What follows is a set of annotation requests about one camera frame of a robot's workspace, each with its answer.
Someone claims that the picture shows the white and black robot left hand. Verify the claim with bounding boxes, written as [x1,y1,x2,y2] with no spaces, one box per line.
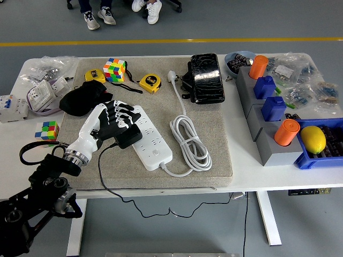
[65,100,142,161]

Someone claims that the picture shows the white coiled power cord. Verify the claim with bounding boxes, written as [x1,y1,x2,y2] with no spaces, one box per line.
[160,70,213,177]

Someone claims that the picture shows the beige cushion mat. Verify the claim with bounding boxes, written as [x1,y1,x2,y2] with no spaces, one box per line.
[47,56,234,192]

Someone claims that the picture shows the clear bag white labelled parts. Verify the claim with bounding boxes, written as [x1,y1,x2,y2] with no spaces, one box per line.
[269,57,297,81]

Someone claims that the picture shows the white circuit breaker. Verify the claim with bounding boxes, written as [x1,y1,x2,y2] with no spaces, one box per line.
[0,94,29,124]

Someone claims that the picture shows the light blue bowl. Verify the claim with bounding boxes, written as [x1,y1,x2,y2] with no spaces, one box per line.
[224,50,257,79]

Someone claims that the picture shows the small white socket panel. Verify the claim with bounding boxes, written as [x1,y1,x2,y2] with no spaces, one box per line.
[50,75,72,95]

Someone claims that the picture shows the small yellow tape measure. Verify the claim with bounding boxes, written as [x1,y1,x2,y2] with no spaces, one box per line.
[84,69,107,84]

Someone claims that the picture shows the black table control panel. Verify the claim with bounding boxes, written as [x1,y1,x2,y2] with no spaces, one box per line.
[288,188,332,196]

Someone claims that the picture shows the small colourful puzzle cube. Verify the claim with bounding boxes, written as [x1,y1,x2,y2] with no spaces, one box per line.
[34,120,60,142]

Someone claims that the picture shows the white power strip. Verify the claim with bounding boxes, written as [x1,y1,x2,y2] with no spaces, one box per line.
[132,105,174,171]

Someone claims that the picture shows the white table leg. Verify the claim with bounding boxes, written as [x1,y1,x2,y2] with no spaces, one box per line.
[66,198,88,256]
[256,191,282,246]

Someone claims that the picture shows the blue plastic bin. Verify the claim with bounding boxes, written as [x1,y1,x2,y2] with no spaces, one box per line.
[294,117,343,170]

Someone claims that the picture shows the black wrist strap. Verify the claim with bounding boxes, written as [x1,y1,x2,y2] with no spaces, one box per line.
[108,62,144,94]

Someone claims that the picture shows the black parts in bin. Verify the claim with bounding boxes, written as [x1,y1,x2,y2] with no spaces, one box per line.
[313,125,343,159]

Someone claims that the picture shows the black chair base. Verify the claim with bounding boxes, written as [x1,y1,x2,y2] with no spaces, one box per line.
[162,0,183,13]

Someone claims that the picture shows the blue peg block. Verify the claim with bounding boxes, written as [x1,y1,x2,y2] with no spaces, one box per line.
[253,75,277,100]
[261,96,287,123]

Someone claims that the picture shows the grey holder block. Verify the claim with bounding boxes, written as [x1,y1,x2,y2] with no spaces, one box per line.
[235,66,278,116]
[256,125,306,167]
[246,103,289,142]

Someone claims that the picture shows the clear bag blue resistors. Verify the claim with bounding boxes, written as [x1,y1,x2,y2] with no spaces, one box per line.
[283,81,316,108]

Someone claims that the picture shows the black cloth pouch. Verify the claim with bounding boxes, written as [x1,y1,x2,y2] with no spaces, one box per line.
[59,81,114,116]

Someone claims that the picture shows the clear bag mixed resistors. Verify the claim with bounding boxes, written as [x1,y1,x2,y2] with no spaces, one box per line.
[312,79,343,116]

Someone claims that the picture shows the person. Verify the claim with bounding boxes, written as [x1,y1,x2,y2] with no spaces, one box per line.
[132,0,163,25]
[78,0,117,31]

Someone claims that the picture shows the large yellow tape measure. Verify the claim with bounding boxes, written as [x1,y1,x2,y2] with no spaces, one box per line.
[139,74,162,94]

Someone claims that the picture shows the yellow lemon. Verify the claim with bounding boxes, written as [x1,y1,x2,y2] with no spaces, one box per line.
[300,126,327,155]

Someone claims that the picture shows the glossy black case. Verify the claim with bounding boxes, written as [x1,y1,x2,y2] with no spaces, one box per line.
[190,52,225,104]

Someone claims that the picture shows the black power adapter with cord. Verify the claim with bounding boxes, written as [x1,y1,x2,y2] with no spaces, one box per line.
[98,122,232,218]

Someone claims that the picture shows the large white socket panel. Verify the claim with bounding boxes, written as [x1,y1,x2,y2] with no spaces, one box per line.
[26,79,56,111]

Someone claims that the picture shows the black hanging cable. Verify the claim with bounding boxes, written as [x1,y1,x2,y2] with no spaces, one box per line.
[242,193,249,257]

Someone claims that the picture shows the black parts in bowl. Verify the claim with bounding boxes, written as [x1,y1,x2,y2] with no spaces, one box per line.
[228,53,254,73]

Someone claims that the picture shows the orange cylinder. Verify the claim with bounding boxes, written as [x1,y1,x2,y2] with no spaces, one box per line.
[273,119,301,147]
[249,55,269,80]

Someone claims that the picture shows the clear bag metal parts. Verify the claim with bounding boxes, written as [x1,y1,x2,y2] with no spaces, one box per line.
[25,55,78,81]

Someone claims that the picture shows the large colourful puzzle cube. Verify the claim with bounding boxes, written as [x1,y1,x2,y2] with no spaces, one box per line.
[103,57,126,83]

